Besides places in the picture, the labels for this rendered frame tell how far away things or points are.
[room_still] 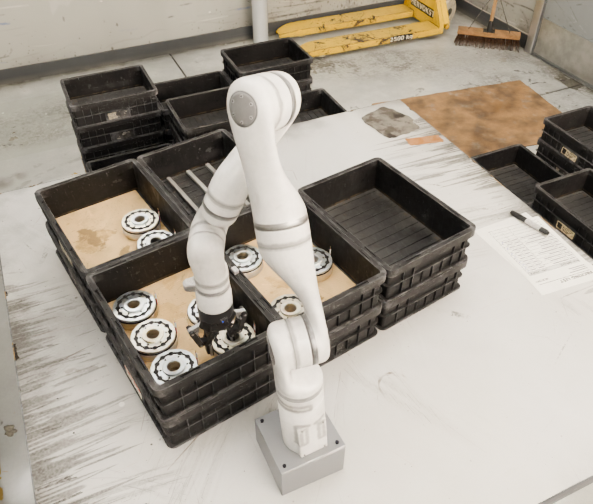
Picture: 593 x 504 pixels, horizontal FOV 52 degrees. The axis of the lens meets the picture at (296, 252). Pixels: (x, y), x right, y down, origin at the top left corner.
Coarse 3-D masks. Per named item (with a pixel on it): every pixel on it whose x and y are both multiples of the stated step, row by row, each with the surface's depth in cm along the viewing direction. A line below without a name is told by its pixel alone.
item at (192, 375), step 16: (176, 240) 152; (144, 256) 148; (96, 272) 144; (96, 288) 140; (240, 288) 140; (256, 304) 136; (112, 320) 132; (272, 320) 132; (256, 336) 129; (128, 352) 127; (224, 352) 126; (240, 352) 127; (144, 368) 125; (192, 368) 123; (208, 368) 124; (176, 384) 121
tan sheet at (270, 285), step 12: (264, 264) 160; (264, 276) 157; (276, 276) 157; (336, 276) 157; (264, 288) 154; (276, 288) 154; (288, 288) 154; (324, 288) 154; (336, 288) 154; (348, 288) 154; (324, 300) 150
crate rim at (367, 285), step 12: (240, 216) 160; (324, 216) 159; (336, 228) 155; (348, 240) 152; (360, 252) 149; (228, 264) 146; (372, 264) 146; (240, 276) 142; (384, 276) 143; (252, 288) 140; (360, 288) 140; (372, 288) 143; (264, 300) 138; (336, 300) 137; (348, 300) 140; (276, 312) 134; (324, 312) 137
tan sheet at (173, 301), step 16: (192, 272) 158; (144, 288) 154; (160, 288) 154; (176, 288) 154; (112, 304) 150; (160, 304) 150; (176, 304) 150; (176, 320) 146; (128, 336) 142; (192, 352) 138
